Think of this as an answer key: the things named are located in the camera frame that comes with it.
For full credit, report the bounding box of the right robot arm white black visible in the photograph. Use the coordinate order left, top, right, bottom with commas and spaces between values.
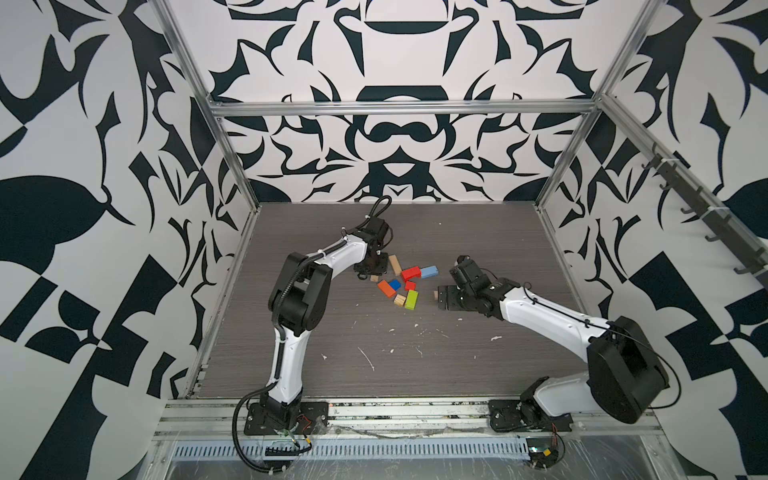
435, 255, 679, 433

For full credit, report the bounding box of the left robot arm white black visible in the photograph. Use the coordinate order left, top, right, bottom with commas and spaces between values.
259, 216, 391, 429

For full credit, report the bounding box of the orange wood block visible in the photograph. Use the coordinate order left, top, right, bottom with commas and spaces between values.
377, 280, 397, 299

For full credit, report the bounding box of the red arch wood block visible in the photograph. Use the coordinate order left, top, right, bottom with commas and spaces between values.
401, 267, 422, 281

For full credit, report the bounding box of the light blue wood block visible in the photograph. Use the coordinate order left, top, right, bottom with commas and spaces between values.
420, 265, 439, 279

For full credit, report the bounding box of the lime green wood block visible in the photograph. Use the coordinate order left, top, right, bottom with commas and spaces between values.
404, 290, 419, 310

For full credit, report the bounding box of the small green circuit board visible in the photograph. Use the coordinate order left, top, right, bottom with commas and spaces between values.
526, 435, 566, 470

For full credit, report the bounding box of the black corrugated cable left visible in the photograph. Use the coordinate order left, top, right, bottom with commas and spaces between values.
230, 194, 394, 475

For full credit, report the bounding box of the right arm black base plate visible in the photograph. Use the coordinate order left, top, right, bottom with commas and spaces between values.
488, 400, 573, 433

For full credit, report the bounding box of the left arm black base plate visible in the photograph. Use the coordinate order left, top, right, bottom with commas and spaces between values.
243, 398, 329, 436

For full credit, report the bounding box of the white slotted cable duct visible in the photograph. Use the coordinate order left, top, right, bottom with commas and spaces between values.
173, 437, 530, 461

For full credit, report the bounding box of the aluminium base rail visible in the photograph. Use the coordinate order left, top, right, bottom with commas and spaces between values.
152, 397, 664, 440

